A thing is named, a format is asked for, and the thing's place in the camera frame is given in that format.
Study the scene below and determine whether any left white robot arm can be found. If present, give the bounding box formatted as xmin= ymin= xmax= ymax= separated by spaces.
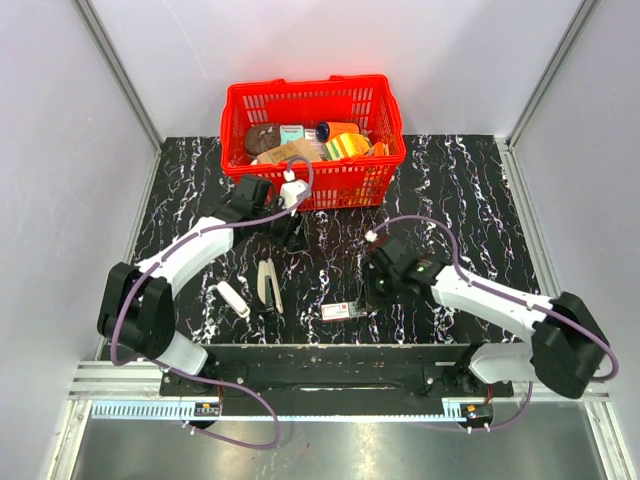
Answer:
xmin=97 ymin=173 xmax=310 ymax=396

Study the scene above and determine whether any orange snack packet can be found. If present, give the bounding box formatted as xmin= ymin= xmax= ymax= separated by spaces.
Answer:
xmin=369 ymin=141 xmax=390 ymax=156

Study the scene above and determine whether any yellow green snack pack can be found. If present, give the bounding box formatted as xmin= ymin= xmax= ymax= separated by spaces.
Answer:
xmin=324 ymin=133 xmax=372 ymax=161

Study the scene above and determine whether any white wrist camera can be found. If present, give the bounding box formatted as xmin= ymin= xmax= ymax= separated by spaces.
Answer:
xmin=365 ymin=230 xmax=384 ymax=246
xmin=280 ymin=170 xmax=309 ymax=216

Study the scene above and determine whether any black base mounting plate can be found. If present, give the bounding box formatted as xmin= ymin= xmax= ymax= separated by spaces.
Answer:
xmin=159 ymin=343 xmax=515 ymax=401

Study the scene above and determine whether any brown cardboard packet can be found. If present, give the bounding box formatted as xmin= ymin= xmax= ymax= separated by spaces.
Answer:
xmin=256 ymin=138 xmax=323 ymax=165

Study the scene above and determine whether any white stapler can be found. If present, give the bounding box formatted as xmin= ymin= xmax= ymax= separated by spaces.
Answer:
xmin=216 ymin=281 xmax=251 ymax=318

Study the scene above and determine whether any red white staple box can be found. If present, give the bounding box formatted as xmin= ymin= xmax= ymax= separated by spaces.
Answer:
xmin=321 ymin=301 xmax=367 ymax=323

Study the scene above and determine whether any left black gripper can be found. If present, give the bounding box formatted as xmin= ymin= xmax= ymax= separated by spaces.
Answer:
xmin=252 ymin=197 xmax=309 ymax=254

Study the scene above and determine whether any red plastic shopping basket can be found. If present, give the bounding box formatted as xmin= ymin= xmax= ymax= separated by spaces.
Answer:
xmin=220 ymin=74 xmax=407 ymax=216

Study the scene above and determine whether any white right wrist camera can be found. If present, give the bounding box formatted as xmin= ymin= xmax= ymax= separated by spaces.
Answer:
xmin=365 ymin=230 xmax=384 ymax=246

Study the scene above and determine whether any orange bottle blue cap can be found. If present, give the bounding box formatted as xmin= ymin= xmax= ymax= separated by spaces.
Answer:
xmin=316 ymin=122 xmax=360 ymax=143

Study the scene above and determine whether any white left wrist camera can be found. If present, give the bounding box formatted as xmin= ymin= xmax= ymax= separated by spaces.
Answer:
xmin=280 ymin=170 xmax=309 ymax=216

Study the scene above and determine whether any teal white small box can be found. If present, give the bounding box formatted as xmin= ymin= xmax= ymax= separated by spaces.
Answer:
xmin=279 ymin=124 xmax=305 ymax=145

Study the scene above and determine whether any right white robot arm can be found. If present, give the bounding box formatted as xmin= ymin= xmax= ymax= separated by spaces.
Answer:
xmin=363 ymin=237 xmax=609 ymax=399

